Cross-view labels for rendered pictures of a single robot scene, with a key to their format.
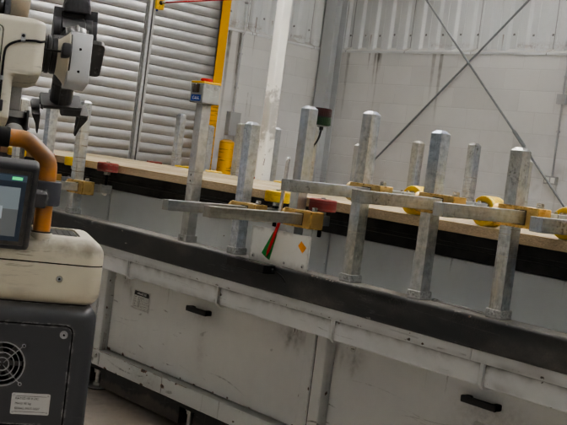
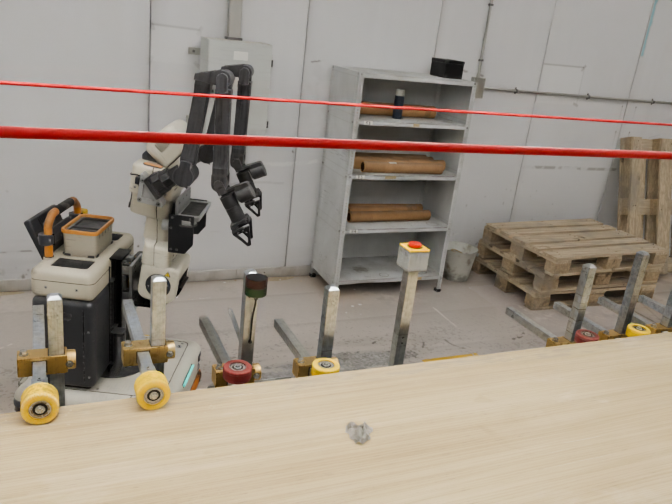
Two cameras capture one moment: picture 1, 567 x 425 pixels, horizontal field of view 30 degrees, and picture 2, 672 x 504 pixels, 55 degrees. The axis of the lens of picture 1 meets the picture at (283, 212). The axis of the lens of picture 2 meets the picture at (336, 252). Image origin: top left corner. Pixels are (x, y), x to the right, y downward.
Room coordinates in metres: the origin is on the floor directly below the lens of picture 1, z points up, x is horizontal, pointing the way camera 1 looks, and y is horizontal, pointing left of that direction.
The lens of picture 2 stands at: (3.71, -1.58, 1.84)
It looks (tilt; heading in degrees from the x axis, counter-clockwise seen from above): 19 degrees down; 106
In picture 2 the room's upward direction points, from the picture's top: 7 degrees clockwise
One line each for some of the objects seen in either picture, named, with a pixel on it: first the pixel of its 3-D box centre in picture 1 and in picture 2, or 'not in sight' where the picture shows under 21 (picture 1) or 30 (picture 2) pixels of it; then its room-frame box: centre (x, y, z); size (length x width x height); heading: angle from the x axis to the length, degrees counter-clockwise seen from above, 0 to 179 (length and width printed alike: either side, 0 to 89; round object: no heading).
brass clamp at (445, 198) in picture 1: (438, 204); (46, 361); (2.65, -0.38, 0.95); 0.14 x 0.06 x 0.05; 41
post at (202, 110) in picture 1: (195, 173); (401, 333); (3.43, 0.30, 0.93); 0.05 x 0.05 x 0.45; 41
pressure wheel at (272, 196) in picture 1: (276, 207); (324, 380); (3.27, 0.02, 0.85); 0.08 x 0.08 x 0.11
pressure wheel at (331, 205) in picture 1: (321, 217); (236, 382); (3.06, -0.11, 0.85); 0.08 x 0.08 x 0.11
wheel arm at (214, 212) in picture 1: (268, 217); (219, 352); (2.93, 0.04, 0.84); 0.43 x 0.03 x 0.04; 131
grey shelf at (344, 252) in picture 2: not in sight; (389, 184); (2.78, 2.93, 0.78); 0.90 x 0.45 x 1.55; 41
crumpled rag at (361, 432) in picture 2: not in sight; (358, 429); (3.45, -0.25, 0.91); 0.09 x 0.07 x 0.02; 98
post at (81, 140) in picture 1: (78, 164); (574, 324); (3.98, 0.79, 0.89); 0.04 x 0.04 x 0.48; 41
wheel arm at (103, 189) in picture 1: (59, 185); (543, 334); (3.89, 0.83, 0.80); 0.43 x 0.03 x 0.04; 131
